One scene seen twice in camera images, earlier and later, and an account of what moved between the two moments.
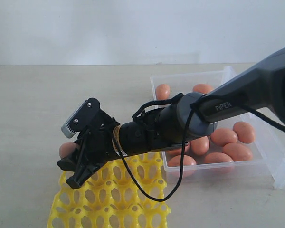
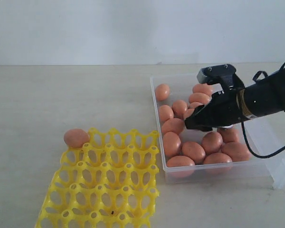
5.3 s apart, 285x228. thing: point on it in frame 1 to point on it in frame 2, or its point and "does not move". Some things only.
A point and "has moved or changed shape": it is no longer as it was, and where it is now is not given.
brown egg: x=200 y=146 to x=212 y=142
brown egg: x=162 y=91 does not move
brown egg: x=245 y=132 to x=195 y=151
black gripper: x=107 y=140 to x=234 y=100
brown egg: x=202 y=88 does not move
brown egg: x=238 y=152 does not move
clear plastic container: x=244 y=146 does not move
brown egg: x=174 y=166 does not move
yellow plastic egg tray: x=111 y=198 has moved or changed shape
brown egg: x=222 y=136 does not move
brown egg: x=66 y=149 to x=76 y=137
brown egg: x=214 y=157 does not move
